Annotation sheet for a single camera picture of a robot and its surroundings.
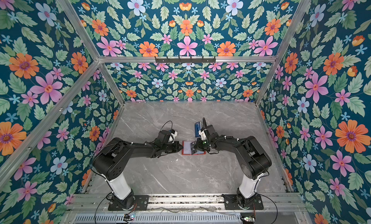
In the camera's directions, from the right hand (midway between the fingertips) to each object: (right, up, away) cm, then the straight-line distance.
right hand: (196, 144), depth 93 cm
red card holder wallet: (-7, -3, 0) cm, 8 cm away
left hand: (-8, -1, 0) cm, 8 cm away
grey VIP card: (-2, -3, -1) cm, 4 cm away
